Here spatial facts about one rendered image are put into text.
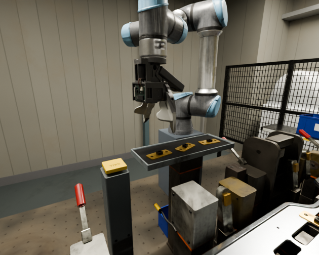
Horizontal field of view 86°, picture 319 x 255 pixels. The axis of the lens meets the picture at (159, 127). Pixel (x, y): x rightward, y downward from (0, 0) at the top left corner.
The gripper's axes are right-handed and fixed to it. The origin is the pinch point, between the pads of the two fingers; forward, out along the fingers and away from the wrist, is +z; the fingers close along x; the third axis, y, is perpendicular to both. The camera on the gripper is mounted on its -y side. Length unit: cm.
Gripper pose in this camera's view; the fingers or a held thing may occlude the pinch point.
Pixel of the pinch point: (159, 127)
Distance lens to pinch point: 53.9
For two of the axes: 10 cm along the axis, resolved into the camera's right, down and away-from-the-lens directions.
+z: 0.0, 9.6, 2.7
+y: -7.9, 1.6, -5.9
